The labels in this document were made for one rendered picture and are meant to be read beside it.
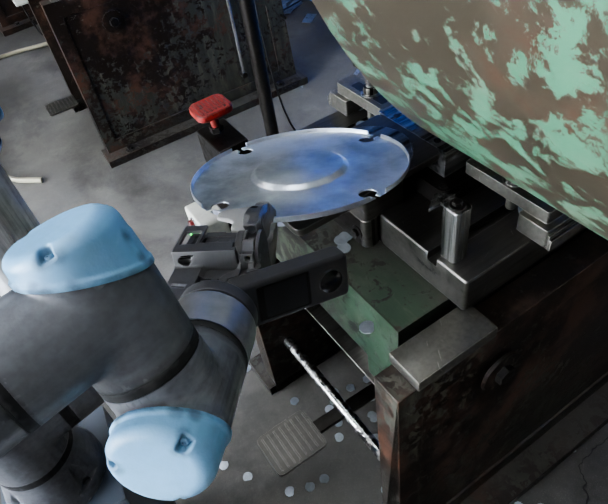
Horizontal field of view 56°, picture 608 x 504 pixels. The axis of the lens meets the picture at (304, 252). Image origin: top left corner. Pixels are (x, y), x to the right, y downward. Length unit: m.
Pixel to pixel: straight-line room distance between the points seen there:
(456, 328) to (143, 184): 1.65
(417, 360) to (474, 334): 0.09
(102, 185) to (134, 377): 1.99
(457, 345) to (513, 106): 0.57
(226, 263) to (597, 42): 0.41
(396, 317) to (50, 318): 0.55
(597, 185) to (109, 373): 0.28
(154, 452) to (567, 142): 0.29
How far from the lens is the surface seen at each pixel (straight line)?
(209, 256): 0.54
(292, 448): 1.26
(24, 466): 0.90
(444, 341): 0.79
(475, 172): 0.87
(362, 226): 0.86
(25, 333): 0.35
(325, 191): 0.70
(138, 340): 0.36
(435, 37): 0.25
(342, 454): 1.42
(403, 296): 0.83
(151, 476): 0.40
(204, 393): 0.39
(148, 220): 2.09
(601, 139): 0.22
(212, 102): 1.08
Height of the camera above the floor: 1.29
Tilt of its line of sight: 45 degrees down
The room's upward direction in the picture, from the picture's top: 10 degrees counter-clockwise
